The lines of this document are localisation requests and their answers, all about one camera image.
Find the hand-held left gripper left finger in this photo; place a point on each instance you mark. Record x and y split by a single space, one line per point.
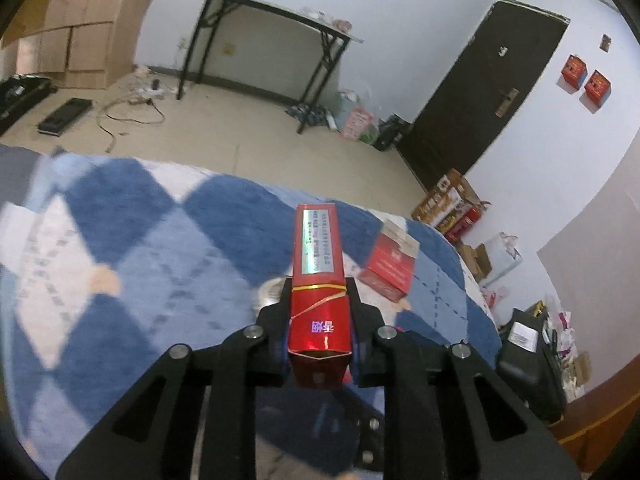
272 345

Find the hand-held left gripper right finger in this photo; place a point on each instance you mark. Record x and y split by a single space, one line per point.
365 350

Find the red cigarette pack gold band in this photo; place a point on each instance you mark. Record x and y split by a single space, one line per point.
317 310

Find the round silver metal tin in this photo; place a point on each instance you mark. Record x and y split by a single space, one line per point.
270 292

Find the red pack with white top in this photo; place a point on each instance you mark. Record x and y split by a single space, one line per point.
387 265

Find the small brown carton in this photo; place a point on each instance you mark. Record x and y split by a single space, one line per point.
472 260

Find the blue checked plush blanket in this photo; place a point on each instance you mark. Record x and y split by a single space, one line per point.
150 240

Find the white printed box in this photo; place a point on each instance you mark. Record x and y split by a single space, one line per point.
502 257

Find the black box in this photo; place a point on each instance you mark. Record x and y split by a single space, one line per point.
530 370

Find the orange printed cardboard box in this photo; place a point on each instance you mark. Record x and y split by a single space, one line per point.
442 200

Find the pile of small packets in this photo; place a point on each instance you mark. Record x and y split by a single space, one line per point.
567 340

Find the green plastic bag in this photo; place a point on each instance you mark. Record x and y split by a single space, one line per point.
371 136

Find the black bag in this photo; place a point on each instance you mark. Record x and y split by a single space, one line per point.
392 132

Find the pink plastic bag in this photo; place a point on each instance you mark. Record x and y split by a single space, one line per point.
357 124

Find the white bottle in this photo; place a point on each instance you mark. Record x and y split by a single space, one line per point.
331 120

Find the patterned cloth pile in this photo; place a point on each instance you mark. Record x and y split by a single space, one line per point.
307 114

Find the dark brown door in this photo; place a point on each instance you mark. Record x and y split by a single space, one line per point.
475 100

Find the white power strip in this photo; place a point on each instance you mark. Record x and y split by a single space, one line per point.
150 92

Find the white sheet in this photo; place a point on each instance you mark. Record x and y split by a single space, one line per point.
15 230

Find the grey bedsheet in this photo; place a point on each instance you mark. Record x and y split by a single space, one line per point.
20 175

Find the black laptop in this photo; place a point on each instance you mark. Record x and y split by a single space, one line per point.
65 116

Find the black folding table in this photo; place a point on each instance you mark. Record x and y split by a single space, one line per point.
280 10

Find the black case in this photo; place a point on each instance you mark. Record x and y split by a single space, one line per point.
20 100

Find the wooden cabinet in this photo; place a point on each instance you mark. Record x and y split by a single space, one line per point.
90 35

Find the red wall ornament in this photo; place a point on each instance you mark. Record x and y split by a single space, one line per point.
598 89
574 72

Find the wall switch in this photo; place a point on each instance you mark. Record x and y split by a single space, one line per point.
606 42

